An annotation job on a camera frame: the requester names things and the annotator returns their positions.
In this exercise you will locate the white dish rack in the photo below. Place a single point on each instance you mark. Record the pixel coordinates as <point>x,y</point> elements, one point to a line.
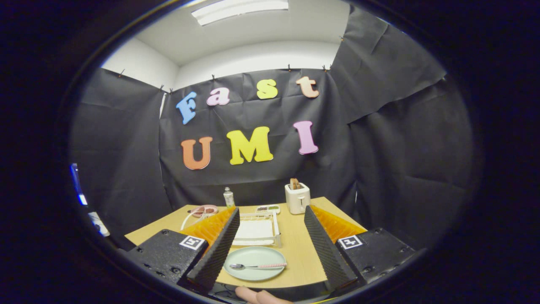
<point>253,230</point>

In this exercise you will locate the brown food piece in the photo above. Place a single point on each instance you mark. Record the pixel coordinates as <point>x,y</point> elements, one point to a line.
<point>198,210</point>
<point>209,209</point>

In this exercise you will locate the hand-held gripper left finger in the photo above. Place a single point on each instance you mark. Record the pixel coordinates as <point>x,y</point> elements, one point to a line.
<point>217,257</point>

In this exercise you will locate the white toaster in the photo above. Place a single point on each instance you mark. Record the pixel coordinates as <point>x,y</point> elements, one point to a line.
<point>297,200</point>

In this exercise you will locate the ceiling light panel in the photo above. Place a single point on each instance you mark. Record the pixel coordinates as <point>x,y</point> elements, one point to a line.
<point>240,10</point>

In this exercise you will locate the brown bread slice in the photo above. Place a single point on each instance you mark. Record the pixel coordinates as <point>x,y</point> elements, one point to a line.
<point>295,184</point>

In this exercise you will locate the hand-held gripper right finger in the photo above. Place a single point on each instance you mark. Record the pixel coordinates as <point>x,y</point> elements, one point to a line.
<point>327,253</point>

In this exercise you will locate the small clear bottle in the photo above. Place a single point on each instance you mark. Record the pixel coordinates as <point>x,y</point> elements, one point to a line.
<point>228,199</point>

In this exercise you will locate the light green plate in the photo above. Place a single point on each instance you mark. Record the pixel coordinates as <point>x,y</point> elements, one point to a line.
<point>253,255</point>

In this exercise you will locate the small white divided tray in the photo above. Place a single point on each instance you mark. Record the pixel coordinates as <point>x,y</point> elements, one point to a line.
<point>268,209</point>

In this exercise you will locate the pink plate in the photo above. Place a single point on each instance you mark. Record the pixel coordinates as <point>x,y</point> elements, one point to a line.
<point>203,215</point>

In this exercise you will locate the black backdrop cloth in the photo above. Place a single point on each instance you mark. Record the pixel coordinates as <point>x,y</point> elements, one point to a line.
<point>261,181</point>

